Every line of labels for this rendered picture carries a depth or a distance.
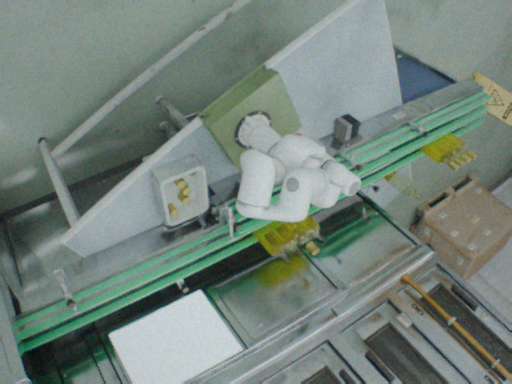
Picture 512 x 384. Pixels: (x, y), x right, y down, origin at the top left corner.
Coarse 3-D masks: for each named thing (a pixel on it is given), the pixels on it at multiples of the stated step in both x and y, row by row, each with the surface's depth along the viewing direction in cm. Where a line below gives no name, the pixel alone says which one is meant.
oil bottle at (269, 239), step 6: (264, 228) 175; (270, 228) 175; (258, 234) 175; (264, 234) 173; (270, 234) 173; (276, 234) 173; (264, 240) 172; (270, 240) 170; (276, 240) 170; (282, 240) 171; (264, 246) 174; (270, 246) 169; (276, 246) 168; (282, 246) 169; (270, 252) 171; (276, 252) 168
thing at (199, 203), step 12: (168, 180) 150; (192, 180) 166; (204, 180) 160; (168, 192) 163; (192, 192) 170; (204, 192) 164; (180, 204) 170; (192, 204) 171; (204, 204) 169; (168, 216) 160; (180, 216) 166; (192, 216) 167
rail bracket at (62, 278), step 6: (54, 270) 141; (60, 270) 142; (54, 276) 142; (60, 276) 141; (66, 276) 145; (60, 282) 139; (66, 282) 147; (60, 288) 147; (66, 288) 137; (66, 294) 135; (72, 300) 134; (72, 306) 134; (78, 312) 143
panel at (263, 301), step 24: (264, 264) 181; (288, 264) 181; (312, 264) 181; (216, 288) 172; (240, 288) 172; (264, 288) 172; (288, 288) 172; (312, 288) 172; (336, 288) 172; (240, 312) 164; (264, 312) 164; (288, 312) 164; (312, 312) 163; (240, 336) 156; (264, 336) 156; (120, 360) 147
